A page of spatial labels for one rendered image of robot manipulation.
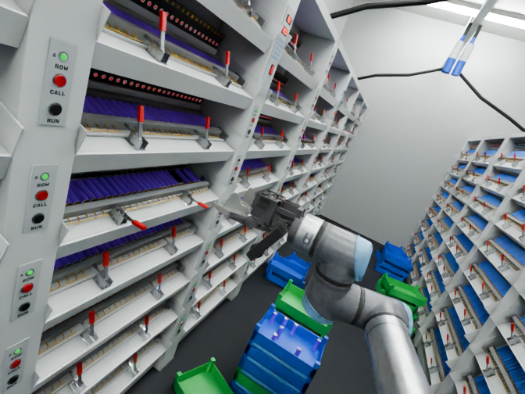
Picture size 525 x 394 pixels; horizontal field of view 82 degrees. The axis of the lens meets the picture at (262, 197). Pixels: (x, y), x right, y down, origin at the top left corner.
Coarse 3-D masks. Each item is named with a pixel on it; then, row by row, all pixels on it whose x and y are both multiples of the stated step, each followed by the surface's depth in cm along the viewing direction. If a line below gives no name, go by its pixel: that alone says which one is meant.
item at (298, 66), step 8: (288, 40) 104; (296, 40) 118; (288, 48) 120; (296, 48) 158; (280, 56) 108; (288, 56) 113; (296, 56) 120; (280, 64) 113; (288, 64) 117; (296, 64) 123; (304, 64) 145; (296, 72) 128; (304, 72) 135; (312, 72) 159; (320, 72) 159; (304, 80) 142; (312, 80) 150; (320, 80) 160; (312, 88) 160
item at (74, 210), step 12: (144, 192) 83; (156, 192) 86; (168, 192) 90; (180, 192) 97; (192, 192) 102; (84, 204) 66; (96, 204) 68; (108, 204) 71; (120, 204) 75; (72, 216) 64; (96, 216) 68
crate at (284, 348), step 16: (272, 304) 147; (288, 320) 146; (256, 336) 131; (272, 336) 138; (288, 336) 142; (304, 336) 144; (272, 352) 129; (288, 352) 126; (304, 352) 136; (320, 352) 139; (304, 368) 124
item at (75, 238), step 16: (208, 176) 113; (208, 192) 111; (128, 208) 78; (144, 208) 82; (160, 208) 86; (176, 208) 91; (192, 208) 99; (64, 224) 56; (80, 224) 65; (96, 224) 67; (112, 224) 70; (128, 224) 74; (64, 240) 59; (80, 240) 62; (96, 240) 67
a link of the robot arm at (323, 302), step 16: (320, 272) 67; (320, 288) 67; (336, 288) 66; (352, 288) 69; (304, 304) 71; (320, 304) 68; (336, 304) 67; (352, 304) 67; (320, 320) 69; (352, 320) 68
